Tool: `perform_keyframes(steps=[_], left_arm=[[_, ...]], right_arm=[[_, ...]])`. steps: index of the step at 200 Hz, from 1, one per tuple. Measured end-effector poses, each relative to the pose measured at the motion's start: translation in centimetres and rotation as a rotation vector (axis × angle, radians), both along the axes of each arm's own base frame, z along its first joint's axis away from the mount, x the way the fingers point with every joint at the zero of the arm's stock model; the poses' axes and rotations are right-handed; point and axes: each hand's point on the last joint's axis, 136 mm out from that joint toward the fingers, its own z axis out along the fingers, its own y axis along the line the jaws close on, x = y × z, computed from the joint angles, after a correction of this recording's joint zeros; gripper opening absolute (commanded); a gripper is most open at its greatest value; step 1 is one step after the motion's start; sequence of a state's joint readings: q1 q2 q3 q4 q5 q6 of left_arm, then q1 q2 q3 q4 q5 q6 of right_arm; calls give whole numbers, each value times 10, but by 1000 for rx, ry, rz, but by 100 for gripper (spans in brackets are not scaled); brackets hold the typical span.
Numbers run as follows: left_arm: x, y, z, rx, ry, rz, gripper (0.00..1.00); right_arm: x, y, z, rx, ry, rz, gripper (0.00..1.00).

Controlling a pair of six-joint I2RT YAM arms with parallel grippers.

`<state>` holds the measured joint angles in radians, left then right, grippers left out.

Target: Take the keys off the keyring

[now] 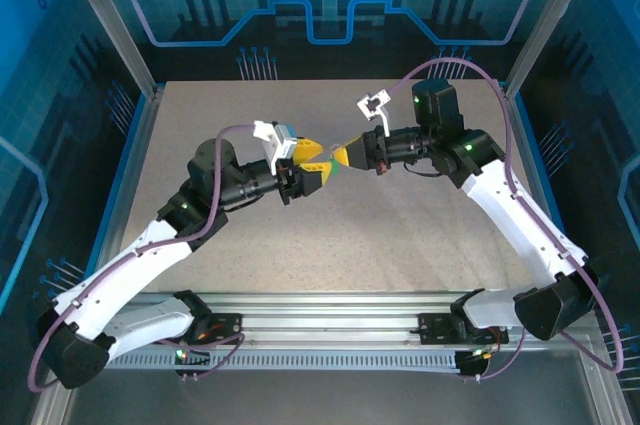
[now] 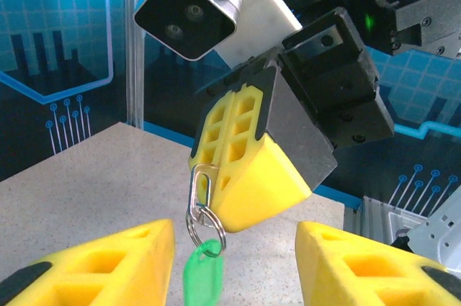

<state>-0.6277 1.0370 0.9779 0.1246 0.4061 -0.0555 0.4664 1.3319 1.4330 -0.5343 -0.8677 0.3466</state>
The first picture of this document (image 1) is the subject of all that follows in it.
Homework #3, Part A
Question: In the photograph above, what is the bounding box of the black controller box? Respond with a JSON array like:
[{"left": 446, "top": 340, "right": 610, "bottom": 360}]
[
  {"left": 453, "top": 346, "right": 502, "bottom": 382},
  {"left": 171, "top": 343, "right": 212, "bottom": 377}
]

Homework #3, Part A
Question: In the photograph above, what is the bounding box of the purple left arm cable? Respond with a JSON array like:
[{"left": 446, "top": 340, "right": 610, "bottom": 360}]
[{"left": 27, "top": 123, "right": 259, "bottom": 392}]

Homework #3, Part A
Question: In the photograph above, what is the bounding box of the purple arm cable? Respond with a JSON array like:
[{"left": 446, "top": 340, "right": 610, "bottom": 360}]
[
  {"left": 27, "top": 123, "right": 259, "bottom": 392},
  {"left": 387, "top": 57, "right": 626, "bottom": 382}
]

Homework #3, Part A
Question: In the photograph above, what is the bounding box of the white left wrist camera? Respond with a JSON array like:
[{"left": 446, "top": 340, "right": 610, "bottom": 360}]
[{"left": 252, "top": 119, "right": 301, "bottom": 174}]

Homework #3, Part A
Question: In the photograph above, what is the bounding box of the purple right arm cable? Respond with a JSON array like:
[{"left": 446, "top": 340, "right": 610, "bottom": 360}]
[{"left": 387, "top": 57, "right": 626, "bottom": 382}]

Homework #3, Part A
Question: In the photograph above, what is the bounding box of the aluminium frame side rail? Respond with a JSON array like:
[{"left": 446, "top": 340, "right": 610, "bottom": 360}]
[
  {"left": 504, "top": 87, "right": 639, "bottom": 425},
  {"left": 28, "top": 87, "right": 164, "bottom": 425}
]

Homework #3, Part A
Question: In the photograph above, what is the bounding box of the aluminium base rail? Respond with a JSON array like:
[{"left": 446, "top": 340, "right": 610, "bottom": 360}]
[{"left": 124, "top": 291, "right": 531, "bottom": 347}]

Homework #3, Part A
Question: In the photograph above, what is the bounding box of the aluminium frame post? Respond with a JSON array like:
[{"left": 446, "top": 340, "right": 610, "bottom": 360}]
[
  {"left": 503, "top": 0, "right": 605, "bottom": 99},
  {"left": 53, "top": 0, "right": 164, "bottom": 99}
]

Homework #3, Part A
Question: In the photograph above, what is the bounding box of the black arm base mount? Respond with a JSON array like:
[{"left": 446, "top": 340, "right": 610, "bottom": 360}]
[
  {"left": 172, "top": 289, "right": 246, "bottom": 349},
  {"left": 416, "top": 311, "right": 484, "bottom": 347}
]

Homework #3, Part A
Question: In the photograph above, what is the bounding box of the grey slotted cable duct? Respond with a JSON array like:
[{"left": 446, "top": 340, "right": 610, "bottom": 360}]
[{"left": 106, "top": 348, "right": 467, "bottom": 372}]

